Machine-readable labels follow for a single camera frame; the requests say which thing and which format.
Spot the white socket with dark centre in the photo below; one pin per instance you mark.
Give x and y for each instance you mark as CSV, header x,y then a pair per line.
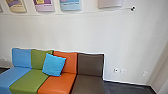
x,y
115,70

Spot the brown sofa seat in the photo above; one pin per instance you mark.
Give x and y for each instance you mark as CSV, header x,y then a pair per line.
x,y
88,78

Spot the yellow wall poster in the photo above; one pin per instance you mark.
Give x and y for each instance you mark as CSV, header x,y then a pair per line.
x,y
16,5

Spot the green sofa seat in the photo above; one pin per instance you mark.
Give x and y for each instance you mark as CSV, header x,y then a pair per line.
x,y
28,83

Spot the blue sofa seat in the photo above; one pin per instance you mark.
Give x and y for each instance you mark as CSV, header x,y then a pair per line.
x,y
13,76

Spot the light blue wall poster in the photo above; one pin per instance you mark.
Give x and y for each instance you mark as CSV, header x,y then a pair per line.
x,y
70,4

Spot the purple wall poster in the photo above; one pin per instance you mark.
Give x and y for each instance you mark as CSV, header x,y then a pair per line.
x,y
43,5

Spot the small black wall mount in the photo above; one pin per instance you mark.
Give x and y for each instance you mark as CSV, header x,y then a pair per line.
x,y
133,8

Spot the blue cushion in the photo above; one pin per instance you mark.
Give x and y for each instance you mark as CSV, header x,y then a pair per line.
x,y
53,64

